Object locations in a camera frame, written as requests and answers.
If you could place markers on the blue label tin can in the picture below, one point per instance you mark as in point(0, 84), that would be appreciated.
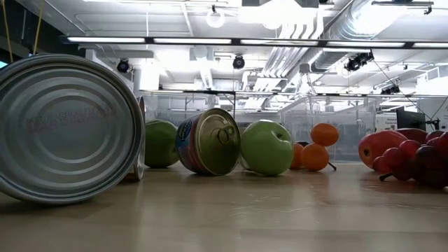
point(210, 143)

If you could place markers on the green apple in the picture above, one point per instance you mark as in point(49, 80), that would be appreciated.
point(161, 143)
point(266, 147)

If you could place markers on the silver tin can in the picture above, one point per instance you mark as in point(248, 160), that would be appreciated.
point(140, 168)

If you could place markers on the orange fruit bunch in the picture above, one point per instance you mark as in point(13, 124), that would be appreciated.
point(323, 134)

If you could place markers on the green label tuna can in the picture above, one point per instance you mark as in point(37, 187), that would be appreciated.
point(66, 129)

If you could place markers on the dark red mango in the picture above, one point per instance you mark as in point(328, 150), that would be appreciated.
point(414, 134)

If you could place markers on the red grape bunch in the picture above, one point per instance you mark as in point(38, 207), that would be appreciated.
point(425, 157)

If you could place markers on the clear plastic bin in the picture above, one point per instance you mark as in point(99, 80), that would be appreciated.
point(350, 119)
point(164, 105)

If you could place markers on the black ceiling spotlight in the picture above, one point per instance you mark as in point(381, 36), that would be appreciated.
point(122, 66)
point(238, 62)

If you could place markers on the long ceiling light strip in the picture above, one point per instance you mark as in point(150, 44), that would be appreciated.
point(192, 40)

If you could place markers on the black spotlight cluster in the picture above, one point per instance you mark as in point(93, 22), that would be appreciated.
point(357, 62)

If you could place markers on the red orange mango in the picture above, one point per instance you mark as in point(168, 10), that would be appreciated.
point(378, 147)

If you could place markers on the small black spotlight pair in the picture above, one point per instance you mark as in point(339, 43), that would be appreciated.
point(390, 90)

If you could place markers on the black monitor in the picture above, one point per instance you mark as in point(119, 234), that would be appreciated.
point(411, 119)

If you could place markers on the silver ventilation duct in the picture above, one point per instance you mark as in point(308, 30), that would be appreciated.
point(364, 17)

